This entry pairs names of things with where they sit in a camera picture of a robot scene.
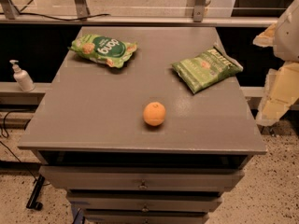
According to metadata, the black cable on ledge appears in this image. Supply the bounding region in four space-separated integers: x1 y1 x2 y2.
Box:
0 12 111 21

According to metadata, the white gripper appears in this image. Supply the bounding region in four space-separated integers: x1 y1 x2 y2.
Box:
253 0 299 126

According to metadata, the black floor bracket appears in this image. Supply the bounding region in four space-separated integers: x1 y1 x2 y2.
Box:
26 175 45 211

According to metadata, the white pump bottle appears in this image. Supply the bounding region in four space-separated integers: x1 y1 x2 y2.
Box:
9 60 35 92

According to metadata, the grey drawer cabinet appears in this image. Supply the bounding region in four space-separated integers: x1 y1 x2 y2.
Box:
20 27 266 224

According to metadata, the dark green chip bag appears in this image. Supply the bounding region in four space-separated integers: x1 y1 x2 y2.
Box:
171 45 243 94

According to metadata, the green rice chip bag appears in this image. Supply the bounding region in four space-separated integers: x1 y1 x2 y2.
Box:
69 35 137 68

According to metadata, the orange fruit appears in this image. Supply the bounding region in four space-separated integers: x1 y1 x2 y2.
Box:
143 102 166 126

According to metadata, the black floor cable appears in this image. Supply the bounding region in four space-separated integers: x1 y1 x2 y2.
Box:
0 109 38 182

